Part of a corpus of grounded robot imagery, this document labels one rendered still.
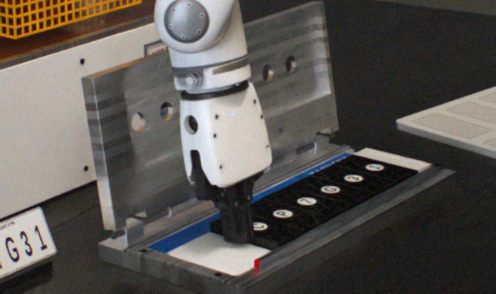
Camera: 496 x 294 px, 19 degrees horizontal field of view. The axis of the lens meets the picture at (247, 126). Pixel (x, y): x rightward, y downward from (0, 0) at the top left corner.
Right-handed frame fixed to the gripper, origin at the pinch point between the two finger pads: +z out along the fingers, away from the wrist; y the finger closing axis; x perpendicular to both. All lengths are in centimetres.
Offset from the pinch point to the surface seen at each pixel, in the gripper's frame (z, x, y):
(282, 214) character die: 1.5, -0.1, 8.0
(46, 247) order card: -0.8, 16.4, -13.6
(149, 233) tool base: 0.7, 10.4, -3.3
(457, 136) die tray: 3, 2, 51
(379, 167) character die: 1.5, -0.3, 28.2
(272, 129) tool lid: -5.3, 9.9, 21.0
